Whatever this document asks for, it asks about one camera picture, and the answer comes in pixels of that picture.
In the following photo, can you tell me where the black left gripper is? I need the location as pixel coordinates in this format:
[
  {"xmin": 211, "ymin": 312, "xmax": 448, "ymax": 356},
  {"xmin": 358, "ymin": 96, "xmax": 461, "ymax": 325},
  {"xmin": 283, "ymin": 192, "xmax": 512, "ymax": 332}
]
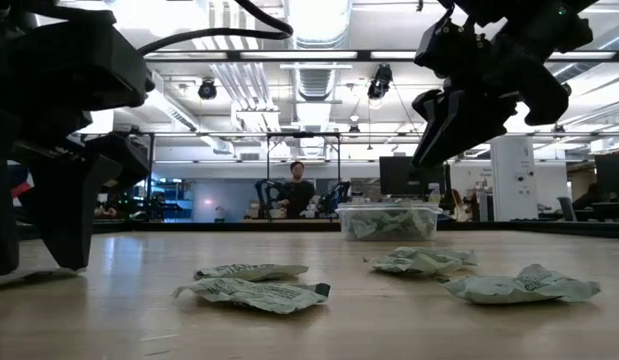
[{"xmin": 0, "ymin": 22, "xmax": 156, "ymax": 272}]

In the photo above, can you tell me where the clear plastic bin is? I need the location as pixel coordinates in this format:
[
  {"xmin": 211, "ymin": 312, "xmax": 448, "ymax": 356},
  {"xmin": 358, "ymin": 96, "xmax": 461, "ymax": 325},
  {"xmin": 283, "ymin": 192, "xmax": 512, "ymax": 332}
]
[{"xmin": 335, "ymin": 202, "xmax": 444, "ymax": 243}]

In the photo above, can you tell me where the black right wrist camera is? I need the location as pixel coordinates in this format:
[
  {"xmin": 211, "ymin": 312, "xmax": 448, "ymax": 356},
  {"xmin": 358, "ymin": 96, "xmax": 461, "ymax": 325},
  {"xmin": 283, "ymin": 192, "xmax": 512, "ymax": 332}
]
[{"xmin": 413, "ymin": 9, "xmax": 493, "ymax": 81}]

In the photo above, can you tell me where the black computer monitor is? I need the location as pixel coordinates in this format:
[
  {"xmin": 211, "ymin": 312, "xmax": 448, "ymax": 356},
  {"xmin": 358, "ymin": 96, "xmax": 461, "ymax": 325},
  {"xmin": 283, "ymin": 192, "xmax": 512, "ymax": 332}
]
[{"xmin": 378, "ymin": 156, "xmax": 446, "ymax": 197}]

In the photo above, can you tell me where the grey office chair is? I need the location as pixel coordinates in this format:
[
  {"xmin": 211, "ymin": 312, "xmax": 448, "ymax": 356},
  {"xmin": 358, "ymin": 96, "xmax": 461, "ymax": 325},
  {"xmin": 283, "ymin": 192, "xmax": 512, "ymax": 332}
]
[{"xmin": 556, "ymin": 195, "xmax": 579, "ymax": 223}]

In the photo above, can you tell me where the seated person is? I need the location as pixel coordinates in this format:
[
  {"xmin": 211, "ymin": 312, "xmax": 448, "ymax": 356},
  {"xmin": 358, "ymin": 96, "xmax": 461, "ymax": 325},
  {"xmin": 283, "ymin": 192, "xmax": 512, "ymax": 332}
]
[{"xmin": 441, "ymin": 188, "xmax": 473, "ymax": 223}]

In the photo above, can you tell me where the black hanging camera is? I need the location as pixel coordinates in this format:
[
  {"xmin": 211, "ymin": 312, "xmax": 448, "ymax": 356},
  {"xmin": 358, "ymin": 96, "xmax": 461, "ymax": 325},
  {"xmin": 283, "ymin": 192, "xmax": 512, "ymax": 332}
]
[{"xmin": 197, "ymin": 78, "xmax": 219, "ymax": 101}]

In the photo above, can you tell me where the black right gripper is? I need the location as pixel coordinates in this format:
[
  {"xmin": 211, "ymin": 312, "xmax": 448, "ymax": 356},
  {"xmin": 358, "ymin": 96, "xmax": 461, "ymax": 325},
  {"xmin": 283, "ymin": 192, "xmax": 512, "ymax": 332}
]
[{"xmin": 411, "ymin": 19, "xmax": 573, "ymax": 170}]

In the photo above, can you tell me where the standing person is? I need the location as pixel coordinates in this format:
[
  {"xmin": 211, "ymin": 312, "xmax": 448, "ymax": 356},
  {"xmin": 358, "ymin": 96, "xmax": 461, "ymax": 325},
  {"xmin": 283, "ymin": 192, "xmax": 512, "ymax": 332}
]
[{"xmin": 276, "ymin": 160, "xmax": 318, "ymax": 220}]

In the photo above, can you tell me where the black overhead rig camera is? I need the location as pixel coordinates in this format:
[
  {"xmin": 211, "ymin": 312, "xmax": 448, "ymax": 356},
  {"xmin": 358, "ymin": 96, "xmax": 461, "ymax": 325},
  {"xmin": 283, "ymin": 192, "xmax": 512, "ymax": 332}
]
[{"xmin": 366, "ymin": 63, "xmax": 394, "ymax": 101}]

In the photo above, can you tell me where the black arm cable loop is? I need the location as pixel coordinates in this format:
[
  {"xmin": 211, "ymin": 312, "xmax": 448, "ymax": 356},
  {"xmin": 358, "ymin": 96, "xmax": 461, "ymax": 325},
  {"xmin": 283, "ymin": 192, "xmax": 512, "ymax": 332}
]
[{"xmin": 137, "ymin": 0, "xmax": 295, "ymax": 57}]

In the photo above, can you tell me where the silver ventilation duct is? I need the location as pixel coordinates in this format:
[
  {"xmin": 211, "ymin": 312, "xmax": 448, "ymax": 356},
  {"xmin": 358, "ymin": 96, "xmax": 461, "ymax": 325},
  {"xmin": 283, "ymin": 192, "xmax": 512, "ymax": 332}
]
[{"xmin": 283, "ymin": 0, "xmax": 354, "ymax": 156}]

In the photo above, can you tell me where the dark computer monitor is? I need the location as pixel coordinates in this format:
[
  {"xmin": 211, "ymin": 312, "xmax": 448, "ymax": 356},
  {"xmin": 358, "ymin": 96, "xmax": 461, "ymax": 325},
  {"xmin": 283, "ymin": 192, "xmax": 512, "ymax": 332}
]
[{"xmin": 594, "ymin": 152, "xmax": 619, "ymax": 201}]

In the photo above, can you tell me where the white square pillar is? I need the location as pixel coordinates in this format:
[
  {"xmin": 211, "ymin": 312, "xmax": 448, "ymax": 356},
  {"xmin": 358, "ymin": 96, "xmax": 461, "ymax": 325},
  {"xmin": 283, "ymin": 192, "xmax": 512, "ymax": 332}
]
[{"xmin": 490, "ymin": 135, "xmax": 538, "ymax": 223}]

